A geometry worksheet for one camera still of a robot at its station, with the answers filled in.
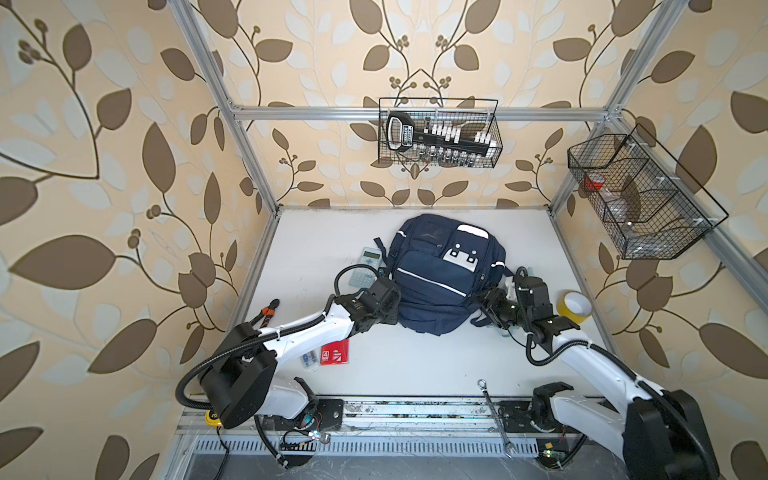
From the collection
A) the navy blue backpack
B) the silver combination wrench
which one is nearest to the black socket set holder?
the navy blue backpack

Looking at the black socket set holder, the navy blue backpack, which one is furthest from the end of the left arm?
the black socket set holder

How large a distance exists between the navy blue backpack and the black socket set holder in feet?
1.06

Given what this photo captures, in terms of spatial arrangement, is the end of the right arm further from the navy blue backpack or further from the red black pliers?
the red black pliers

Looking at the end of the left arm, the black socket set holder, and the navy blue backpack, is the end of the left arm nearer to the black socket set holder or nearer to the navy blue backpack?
the navy blue backpack

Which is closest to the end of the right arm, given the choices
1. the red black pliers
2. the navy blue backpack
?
the navy blue backpack

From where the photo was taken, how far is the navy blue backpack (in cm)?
87

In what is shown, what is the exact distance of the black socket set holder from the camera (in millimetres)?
840

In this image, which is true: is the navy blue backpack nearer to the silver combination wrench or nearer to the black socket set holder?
the silver combination wrench

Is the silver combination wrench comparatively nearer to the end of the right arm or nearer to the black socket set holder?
the end of the right arm

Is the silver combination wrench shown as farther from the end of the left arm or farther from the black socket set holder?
the black socket set holder
